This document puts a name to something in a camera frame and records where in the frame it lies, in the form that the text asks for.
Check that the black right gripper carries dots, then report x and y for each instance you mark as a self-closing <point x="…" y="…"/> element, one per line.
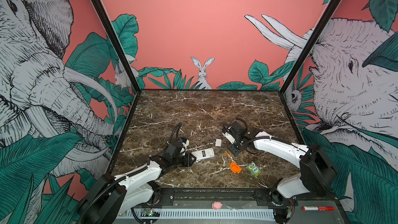
<point x="235" y="152"/>

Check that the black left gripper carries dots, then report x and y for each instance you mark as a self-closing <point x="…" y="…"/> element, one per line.
<point x="188" y="162"/>

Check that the white battery cover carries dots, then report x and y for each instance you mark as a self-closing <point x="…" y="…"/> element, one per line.
<point x="218" y="143"/>

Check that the white red remote control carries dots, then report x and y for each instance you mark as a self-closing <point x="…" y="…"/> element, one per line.
<point x="203" y="154"/>

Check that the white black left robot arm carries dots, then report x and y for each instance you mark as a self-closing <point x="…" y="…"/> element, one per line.
<point x="111" y="195"/>

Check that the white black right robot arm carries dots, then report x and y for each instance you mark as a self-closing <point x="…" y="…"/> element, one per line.
<point x="317" y="171"/>

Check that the orange toy brick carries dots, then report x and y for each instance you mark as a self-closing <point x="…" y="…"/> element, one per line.
<point x="235" y="168"/>

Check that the red white marker pen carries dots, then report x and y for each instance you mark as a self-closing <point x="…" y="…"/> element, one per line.
<point x="318" y="208"/>

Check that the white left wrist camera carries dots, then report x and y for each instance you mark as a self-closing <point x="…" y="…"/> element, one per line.
<point x="185" y="142"/>

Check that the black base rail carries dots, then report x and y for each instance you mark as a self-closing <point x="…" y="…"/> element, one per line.
<point x="259" y="196"/>

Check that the white slotted cable duct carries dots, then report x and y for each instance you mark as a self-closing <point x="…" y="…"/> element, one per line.
<point x="186" y="213"/>

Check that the black corner frame post left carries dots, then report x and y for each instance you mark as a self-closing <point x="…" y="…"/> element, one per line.
<point x="110" y="31"/>

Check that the black corner frame post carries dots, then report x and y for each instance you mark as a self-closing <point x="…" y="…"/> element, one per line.
<point x="318" y="29"/>
<point x="110" y="31"/>

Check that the black corner frame post right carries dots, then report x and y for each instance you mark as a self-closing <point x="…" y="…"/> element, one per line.
<point x="318" y="29"/>

